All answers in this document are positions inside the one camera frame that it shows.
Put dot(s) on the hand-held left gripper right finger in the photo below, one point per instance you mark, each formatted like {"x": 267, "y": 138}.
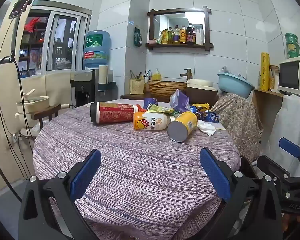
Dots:
{"x": 213, "y": 172}

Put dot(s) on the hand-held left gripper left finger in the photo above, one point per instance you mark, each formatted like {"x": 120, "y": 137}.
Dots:
{"x": 86, "y": 172}

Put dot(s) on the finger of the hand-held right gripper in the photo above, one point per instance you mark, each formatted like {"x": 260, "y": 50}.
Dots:
{"x": 272, "y": 167}
{"x": 290, "y": 148}

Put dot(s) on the white tissue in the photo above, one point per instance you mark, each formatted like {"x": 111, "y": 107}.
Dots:
{"x": 206, "y": 128}

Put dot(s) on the yellow tin can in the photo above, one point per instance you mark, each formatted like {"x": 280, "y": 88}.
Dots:
{"x": 182, "y": 127}

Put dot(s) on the red canister with black lid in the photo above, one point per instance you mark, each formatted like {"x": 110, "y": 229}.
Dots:
{"x": 115, "y": 112}

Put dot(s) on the yellow blue snack packet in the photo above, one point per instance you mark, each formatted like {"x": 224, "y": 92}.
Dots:
{"x": 200, "y": 107}

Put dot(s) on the purple snack bag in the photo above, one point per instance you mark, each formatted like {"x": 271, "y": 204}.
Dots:
{"x": 180, "y": 102}

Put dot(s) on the orange white juice bottle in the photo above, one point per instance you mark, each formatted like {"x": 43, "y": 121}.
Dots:
{"x": 150, "y": 121}

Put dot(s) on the green snack wrapper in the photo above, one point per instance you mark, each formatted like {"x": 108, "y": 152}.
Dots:
{"x": 160, "y": 109}

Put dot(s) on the wooden side counter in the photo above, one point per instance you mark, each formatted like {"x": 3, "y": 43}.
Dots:
{"x": 267, "y": 110}

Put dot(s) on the floral cloth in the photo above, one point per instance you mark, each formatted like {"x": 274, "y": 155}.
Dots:
{"x": 240, "y": 125}

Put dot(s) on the wooden chair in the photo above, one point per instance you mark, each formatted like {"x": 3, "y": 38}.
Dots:
{"x": 46, "y": 112}

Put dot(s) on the glass jar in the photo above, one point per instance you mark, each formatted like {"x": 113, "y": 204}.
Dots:
{"x": 274, "y": 77}

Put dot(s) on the white microwave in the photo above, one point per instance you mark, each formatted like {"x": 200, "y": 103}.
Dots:
{"x": 292, "y": 75}

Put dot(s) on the brown container with cream lid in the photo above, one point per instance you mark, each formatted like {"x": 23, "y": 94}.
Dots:
{"x": 202, "y": 93}

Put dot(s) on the yellow tube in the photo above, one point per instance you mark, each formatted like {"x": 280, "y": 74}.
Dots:
{"x": 264, "y": 71}

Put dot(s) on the light blue basin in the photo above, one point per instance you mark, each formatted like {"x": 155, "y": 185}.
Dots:
{"x": 233, "y": 85}

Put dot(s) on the dark water dispenser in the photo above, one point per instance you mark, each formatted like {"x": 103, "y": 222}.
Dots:
{"x": 83, "y": 87}

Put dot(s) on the cream pot with lid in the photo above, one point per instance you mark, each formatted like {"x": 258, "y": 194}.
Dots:
{"x": 33, "y": 102}

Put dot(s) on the wooden sink counter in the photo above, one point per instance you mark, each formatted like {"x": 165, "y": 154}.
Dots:
{"x": 135, "y": 97}

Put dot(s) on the woven basket sink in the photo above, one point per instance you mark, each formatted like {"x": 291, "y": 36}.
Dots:
{"x": 165, "y": 88}

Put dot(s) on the beige utensil holder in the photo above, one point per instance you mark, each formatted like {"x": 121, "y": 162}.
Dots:
{"x": 137, "y": 86}

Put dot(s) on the white paper cup tube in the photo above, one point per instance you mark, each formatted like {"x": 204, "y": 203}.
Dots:
{"x": 103, "y": 73}

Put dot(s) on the bronze faucet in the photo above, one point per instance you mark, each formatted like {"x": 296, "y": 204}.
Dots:
{"x": 188, "y": 73}

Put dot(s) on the yellow soap bottle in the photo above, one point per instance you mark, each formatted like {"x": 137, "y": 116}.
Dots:
{"x": 156, "y": 76}

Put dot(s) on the blue water jug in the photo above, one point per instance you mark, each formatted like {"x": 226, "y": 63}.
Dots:
{"x": 97, "y": 47}

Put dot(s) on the sliding window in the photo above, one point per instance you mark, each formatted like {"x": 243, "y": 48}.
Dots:
{"x": 62, "y": 47}

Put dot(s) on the white pump bottle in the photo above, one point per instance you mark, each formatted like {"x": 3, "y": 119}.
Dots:
{"x": 200, "y": 36}

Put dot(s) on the dark sauce bottle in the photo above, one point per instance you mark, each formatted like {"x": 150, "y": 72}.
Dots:
{"x": 190, "y": 35}

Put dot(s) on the amber bottle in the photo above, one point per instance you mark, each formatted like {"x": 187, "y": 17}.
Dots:
{"x": 183, "y": 36}

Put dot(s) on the purple label bottle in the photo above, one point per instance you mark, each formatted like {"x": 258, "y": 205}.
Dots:
{"x": 176, "y": 36}

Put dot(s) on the yellow oil bottle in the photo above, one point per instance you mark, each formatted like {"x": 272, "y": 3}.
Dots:
{"x": 168, "y": 37}

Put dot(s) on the wooden framed mirror shelf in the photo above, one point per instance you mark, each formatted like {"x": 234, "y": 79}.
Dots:
{"x": 151, "y": 27}

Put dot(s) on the mounted smartphone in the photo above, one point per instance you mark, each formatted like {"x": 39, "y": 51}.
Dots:
{"x": 23, "y": 2}

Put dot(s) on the teal wall holder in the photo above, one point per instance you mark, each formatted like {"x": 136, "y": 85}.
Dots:
{"x": 107, "y": 86}

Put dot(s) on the green packet on wall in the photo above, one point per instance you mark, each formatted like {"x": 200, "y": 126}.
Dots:
{"x": 138, "y": 37}

